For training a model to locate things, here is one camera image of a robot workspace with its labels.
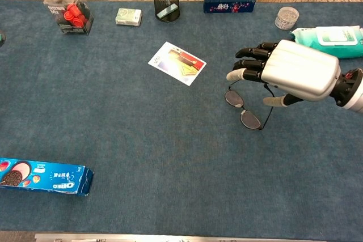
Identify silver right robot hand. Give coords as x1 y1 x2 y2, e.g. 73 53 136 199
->
226 40 341 107

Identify black eyeglasses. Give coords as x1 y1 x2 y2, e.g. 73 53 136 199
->
224 79 275 131

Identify green wet wipes pack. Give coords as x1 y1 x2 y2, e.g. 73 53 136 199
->
289 26 363 60

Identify clear round plastic jar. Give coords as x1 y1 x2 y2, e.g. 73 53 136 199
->
274 6 300 31

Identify dark blue long box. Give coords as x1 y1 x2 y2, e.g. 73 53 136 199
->
203 0 258 14

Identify white picture postcard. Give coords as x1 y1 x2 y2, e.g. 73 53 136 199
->
147 41 208 87

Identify grey-green flat strip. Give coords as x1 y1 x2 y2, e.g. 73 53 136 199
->
157 3 179 18

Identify small pale green box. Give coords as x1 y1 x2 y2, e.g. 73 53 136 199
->
115 7 142 28

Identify clear box with red caps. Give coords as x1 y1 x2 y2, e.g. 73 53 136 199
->
43 0 95 36

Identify blue Oreo cookie box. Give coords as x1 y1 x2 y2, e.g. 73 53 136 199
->
0 157 95 197

